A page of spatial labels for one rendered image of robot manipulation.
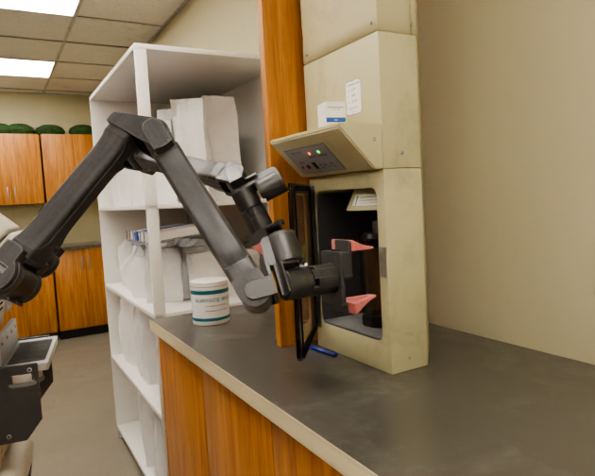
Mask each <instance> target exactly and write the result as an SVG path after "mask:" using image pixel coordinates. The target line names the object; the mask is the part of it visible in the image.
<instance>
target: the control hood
mask: <svg viewBox="0 0 595 476"><path fill-rule="evenodd" d="M270 143H271V145H272V146H273V147H274V148H275V149H276V150H277V151H278V152H279V153H280V154H281V156H282V157H283V158H284V159H285V160H286V161H287V162H288V163H289V164H290V165H291V166H292V167H293V168H294V169H295V170H296V171H297V173H298V174H299V175H300V176H301V177H303V178H310V177H319V176H327V175H335V174H344V173H352V172H360V171H368V170H377V169H382V167H383V152H382V129H381V125H380V124H373V123H335V124H331V125H328V126H324V127H318V128H315V129H311V130H307V131H303V132H300V133H297V134H293V135H289V136H285V137H282V138H279V139H275V140H271V142H270ZM322 143H324V145H325V146H326V147H327V148H328V149H329V150H330V151H331V153H332V154H333V155H334V156H335V157H336V158H337V159H338V160H339V161H340V162H341V163H342V164H343V165H344V166H345V168H346V169H345V170H337V171H330V172H322V173H314V174H307V175H305V174H304V173H303V172H302V171H301V170H300V169H299V168H298V167H297V166H296V165H295V164H294V163H293V162H292V160H291V159H290V158H289V157H288V156H287V155H286V154H285V153H284V152H283V151H287V150H292V149H297V148H301V147H305V146H310V145H318V144H322Z"/></svg>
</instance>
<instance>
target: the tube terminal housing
mask: <svg viewBox="0 0 595 476"><path fill-rule="evenodd" d="M358 77H360V78H361V97H362V112H360V113H357V114H353V115H351V116H347V110H346V122H347V123H373V124H380V125H381V129H382V169H377V170H368V171H360V172H352V173H344V174H335V175H327V176H319V177H311V178H310V186H314V197H315V215H316V233H317V252H318V264H320V262H319V244H318V226H317V207H316V196H317V194H332V193H350V192H353V191H354V189H365V188H373V189H374V190H375V192H376V195H377V213H378V235H379V257H380V247H385V252H386V275H387V278H384V277H381V268H380V279H381V301H382V339H381V340H376V339H373V338H370V337H367V336H364V335H361V334H359V333H356V332H353V331H347V330H344V329H341V328H338V327H335V326H333V325H330V324H327V323H325V321H324V319H323V316H322V299H321V295H320V306H321V324H322V328H320V327H317V337H318V345H319V346H322V347H324V348H326V349H330V350H333V351H335V352H338V353H340V354H343V355H345V356H348V357H349V358H352V359H354V360H357V361H359V362H361V363H364V364H366V365H369V366H373V367H375V368H378V369H379V370H382V371H384V372H387V373H389V374H392V375H393V374H397V373H401V372H403V371H407V370H411V369H414V368H418V367H421V366H427V365H428V358H429V345H430V336H429V311H428V284H427V258H426V231H425V205H424V179H423V153H422V126H421V100H420V74H419V54H418V49H417V37H416V36H412V35H405V34H399V33H391V32H384V31H376V32H374V33H372V34H370V35H368V36H366V37H364V38H362V39H360V40H358V41H356V42H353V43H351V44H349V45H347V46H345V47H343V48H341V49H338V50H336V51H334V52H332V53H330V54H329V55H327V56H325V57H323V58H321V59H317V60H315V61H313V62H311V63H309V64H307V65H305V66H304V84H305V102H306V119H307V130H311V129H315V128H318V113H317V106H318V105H320V104H322V103H324V102H346V89H345V83H346V82H349V81H351V80H353V79H356V78H358Z"/></svg>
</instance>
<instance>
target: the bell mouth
mask: <svg viewBox="0 0 595 476"><path fill-rule="evenodd" d="M347 211H377V195H376V192H375V190H374V189H373V188H365V189H354V191H353V193H352V196H351V199H350V201H349V204H348V207H347Z"/></svg>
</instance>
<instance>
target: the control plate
mask: <svg viewBox="0 0 595 476"><path fill-rule="evenodd" d="M316 150H319V151H320V153H317V151H316ZM283 152H284V153H285V154H286V155H287V156H288V157H289V158H290V159H291V160H292V162H293V163H294V164H295V165H296V166H297V167H298V168H299V169H300V170H301V171H302V172H303V173H304V174H305V175H307V174H314V173H322V172H330V171H337V170H345V169H346V168H345V166H344V165H343V164H342V163H341V162H340V161H339V160H338V159H337V158H336V157H335V156H334V155H333V154H332V153H331V151H330V150H329V149H328V148H327V147H326V146H325V145H324V143H322V144H314V145H310V146H305V147H301V148H297V149H292V150H287V151H283ZM308 152H310V153H311V154H312V155H309V154H308ZM311 162H315V163H316V165H317V166H318V167H319V168H320V169H316V168H315V167H314V166H313V165H312V164H311ZM325 162H326V163H327V164H328V165H325ZM331 162H333V164H331ZM319 163H322V164H323V165H321V166H320V165H319ZM307 164H308V165H310V166H311V167H312V168H311V169H308V168H307V167H306V165H307ZM301 166H303V167H304V168H305V169H303V168H302V167H301Z"/></svg>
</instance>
